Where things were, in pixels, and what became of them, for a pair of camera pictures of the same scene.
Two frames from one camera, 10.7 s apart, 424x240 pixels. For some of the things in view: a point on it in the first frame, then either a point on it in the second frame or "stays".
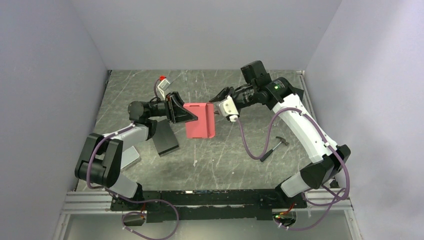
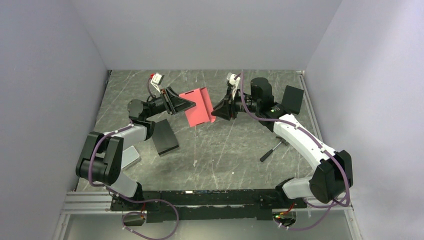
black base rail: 209,205 stays
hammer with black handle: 265,156 stays
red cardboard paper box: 203,127 → 201,112
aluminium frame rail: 90,202 stays
